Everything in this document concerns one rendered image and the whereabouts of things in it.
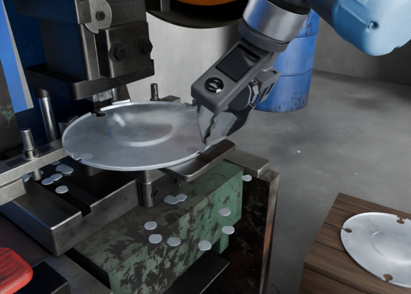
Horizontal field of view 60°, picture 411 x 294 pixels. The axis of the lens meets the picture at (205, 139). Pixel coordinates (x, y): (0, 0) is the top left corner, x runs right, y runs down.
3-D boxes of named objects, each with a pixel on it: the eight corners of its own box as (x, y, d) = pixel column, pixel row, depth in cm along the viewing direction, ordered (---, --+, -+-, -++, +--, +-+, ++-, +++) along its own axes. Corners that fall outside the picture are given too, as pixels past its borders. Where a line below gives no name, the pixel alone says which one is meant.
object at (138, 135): (31, 137, 67) (30, 133, 66) (145, 95, 87) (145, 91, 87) (137, 193, 51) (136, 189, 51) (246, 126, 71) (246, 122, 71)
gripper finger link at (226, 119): (234, 144, 63) (257, 104, 57) (214, 158, 58) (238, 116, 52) (221, 133, 63) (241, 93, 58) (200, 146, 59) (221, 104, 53)
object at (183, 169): (235, 202, 70) (238, 140, 64) (189, 242, 61) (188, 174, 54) (146, 162, 84) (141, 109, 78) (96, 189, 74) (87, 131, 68)
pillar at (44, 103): (60, 139, 76) (48, 75, 69) (51, 143, 74) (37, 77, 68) (55, 137, 77) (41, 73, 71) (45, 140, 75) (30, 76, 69)
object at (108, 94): (115, 96, 74) (113, 79, 73) (96, 102, 71) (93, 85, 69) (106, 93, 76) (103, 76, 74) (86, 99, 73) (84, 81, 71)
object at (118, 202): (219, 151, 90) (220, 129, 87) (57, 258, 58) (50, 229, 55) (137, 121, 106) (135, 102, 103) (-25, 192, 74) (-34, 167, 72)
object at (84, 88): (158, 85, 76) (156, 60, 74) (77, 114, 62) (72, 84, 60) (109, 72, 85) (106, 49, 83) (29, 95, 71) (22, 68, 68)
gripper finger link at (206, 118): (221, 133, 63) (241, 93, 58) (200, 146, 59) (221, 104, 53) (207, 123, 64) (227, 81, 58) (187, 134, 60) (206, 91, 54)
